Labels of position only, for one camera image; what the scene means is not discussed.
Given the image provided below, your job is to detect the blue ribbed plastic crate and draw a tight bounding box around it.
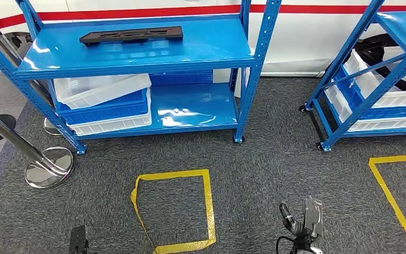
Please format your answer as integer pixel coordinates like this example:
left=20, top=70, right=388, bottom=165
left=149, top=71, right=214, bottom=87

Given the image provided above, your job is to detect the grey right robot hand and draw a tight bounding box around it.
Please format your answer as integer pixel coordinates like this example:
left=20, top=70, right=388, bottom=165
left=278, top=202, right=310, bottom=248

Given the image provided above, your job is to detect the blue metal shelf rack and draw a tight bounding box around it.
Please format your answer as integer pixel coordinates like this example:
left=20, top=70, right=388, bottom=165
left=0, top=0, right=282, bottom=155
left=299, top=0, right=406, bottom=152

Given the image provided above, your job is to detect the black car wheel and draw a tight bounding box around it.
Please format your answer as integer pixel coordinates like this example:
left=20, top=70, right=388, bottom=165
left=4, top=32, right=34, bottom=59
left=355, top=33, right=406, bottom=92

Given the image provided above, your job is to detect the long red barrier belt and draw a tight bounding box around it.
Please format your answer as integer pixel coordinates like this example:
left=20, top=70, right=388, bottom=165
left=0, top=4, right=406, bottom=30

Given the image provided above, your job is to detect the white car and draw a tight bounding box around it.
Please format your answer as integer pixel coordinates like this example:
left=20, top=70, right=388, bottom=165
left=0, top=0, right=406, bottom=78

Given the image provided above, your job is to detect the black plastic car part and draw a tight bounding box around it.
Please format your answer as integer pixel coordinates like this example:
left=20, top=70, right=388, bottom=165
left=79, top=25, right=184, bottom=46

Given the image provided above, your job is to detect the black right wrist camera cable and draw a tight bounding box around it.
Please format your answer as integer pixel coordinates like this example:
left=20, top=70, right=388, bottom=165
left=275, top=235, right=295, bottom=254

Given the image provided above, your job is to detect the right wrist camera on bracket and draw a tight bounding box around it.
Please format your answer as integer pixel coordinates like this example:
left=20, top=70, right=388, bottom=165
left=302, top=195, right=324, bottom=242

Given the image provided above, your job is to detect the yellow floor tape square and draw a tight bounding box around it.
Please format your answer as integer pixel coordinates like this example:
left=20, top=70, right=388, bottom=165
left=368, top=153, right=406, bottom=233
left=130, top=169, right=217, bottom=254

